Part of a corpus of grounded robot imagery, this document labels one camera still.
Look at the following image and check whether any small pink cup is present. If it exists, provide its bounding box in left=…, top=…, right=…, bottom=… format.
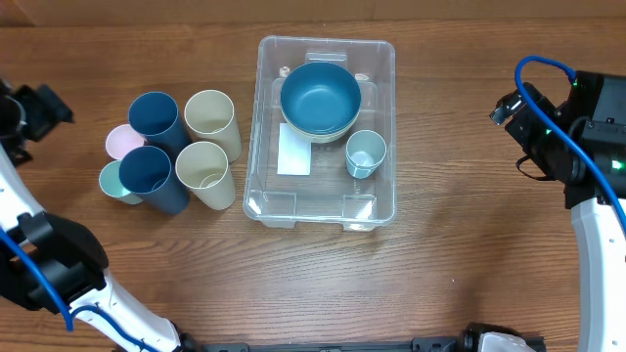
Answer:
left=105, top=124, right=145, bottom=160

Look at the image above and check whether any small grey cup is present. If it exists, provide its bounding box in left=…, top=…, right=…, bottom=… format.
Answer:
left=346, top=130, right=387, bottom=170

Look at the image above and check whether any small light blue cup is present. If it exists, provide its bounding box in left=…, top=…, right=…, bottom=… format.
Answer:
left=346, top=158, right=378, bottom=179

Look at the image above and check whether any dark blue bowl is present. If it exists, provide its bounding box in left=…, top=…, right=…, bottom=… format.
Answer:
left=280, top=62, right=362, bottom=137

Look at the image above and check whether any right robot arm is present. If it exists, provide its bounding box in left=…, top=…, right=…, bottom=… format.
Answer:
left=490, top=75, right=625, bottom=351

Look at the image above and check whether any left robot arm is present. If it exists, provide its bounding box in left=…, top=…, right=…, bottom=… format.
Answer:
left=1, top=82, right=200, bottom=351

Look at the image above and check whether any small mint green cup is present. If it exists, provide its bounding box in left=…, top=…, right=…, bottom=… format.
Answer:
left=99, top=160, right=143, bottom=205

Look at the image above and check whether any tall navy cup rear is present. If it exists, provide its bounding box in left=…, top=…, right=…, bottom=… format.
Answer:
left=128, top=92, right=192, bottom=159

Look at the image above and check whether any tall navy cup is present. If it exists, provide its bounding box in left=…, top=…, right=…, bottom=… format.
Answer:
left=128, top=92, right=192, bottom=159
left=119, top=146, right=190, bottom=215

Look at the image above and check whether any tall navy cup front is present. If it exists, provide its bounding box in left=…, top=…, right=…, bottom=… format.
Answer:
left=119, top=146, right=190, bottom=215

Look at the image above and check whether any clear plastic storage bin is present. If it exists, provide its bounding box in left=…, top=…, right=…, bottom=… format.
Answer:
left=243, top=35, right=397, bottom=231

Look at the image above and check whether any cream bowl stack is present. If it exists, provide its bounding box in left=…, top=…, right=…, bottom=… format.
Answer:
left=284, top=113, right=358, bottom=144

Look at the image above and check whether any tall beige cup rear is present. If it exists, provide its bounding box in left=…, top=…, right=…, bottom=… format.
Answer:
left=184, top=90, right=242, bottom=162

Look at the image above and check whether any tall beige cup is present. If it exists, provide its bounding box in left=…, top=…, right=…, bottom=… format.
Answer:
left=184, top=90, right=242, bottom=162
left=175, top=141, right=236, bottom=210

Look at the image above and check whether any tall beige cup front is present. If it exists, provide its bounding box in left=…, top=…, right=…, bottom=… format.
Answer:
left=175, top=141, right=236, bottom=210

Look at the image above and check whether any white label in bin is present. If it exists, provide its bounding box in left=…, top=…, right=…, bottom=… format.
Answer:
left=277, top=123, right=311, bottom=176

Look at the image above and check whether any right blue cable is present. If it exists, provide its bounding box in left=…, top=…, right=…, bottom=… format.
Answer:
left=514, top=55, right=626, bottom=231

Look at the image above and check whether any blue cable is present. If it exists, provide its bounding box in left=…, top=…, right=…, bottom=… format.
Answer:
left=514, top=55, right=626, bottom=231
left=0, top=228, right=148, bottom=352

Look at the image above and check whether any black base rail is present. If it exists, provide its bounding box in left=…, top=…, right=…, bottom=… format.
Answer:
left=180, top=333, right=478, bottom=352

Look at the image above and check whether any left blue cable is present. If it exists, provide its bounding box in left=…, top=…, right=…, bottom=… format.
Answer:
left=0, top=228, right=148, bottom=352

